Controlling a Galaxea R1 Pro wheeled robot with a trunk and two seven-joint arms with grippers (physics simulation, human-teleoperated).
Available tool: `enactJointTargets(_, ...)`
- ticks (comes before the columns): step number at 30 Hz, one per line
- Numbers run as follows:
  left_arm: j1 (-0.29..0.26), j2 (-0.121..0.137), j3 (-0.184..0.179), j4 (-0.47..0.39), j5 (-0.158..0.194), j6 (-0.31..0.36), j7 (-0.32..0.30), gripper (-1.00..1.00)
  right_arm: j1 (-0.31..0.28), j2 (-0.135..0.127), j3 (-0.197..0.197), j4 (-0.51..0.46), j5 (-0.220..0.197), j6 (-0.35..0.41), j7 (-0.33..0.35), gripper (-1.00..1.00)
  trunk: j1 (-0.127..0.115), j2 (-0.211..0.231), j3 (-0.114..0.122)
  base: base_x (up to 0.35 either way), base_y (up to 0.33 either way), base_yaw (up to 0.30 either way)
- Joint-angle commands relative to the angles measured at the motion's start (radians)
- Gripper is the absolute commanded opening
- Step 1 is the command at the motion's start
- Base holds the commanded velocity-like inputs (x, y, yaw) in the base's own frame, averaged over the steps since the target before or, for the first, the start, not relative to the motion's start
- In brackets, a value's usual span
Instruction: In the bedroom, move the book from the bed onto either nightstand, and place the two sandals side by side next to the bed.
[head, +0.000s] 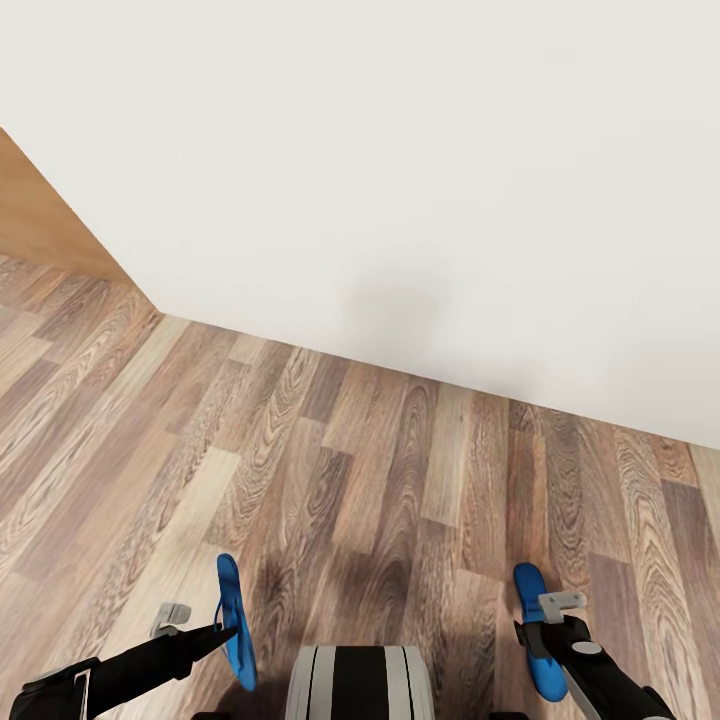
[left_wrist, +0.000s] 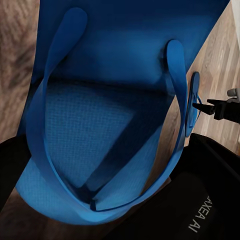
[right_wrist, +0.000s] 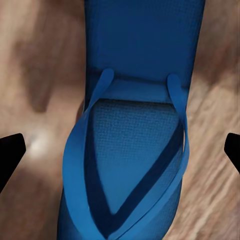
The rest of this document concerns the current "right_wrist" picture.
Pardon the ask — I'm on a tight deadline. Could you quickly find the sandal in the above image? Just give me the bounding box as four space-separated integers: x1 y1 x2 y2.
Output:
56 0 206 240

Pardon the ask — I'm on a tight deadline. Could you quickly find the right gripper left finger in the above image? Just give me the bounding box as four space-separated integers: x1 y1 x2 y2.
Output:
0 133 26 193

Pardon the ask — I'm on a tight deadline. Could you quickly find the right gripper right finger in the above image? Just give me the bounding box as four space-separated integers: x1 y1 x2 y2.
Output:
224 133 240 173

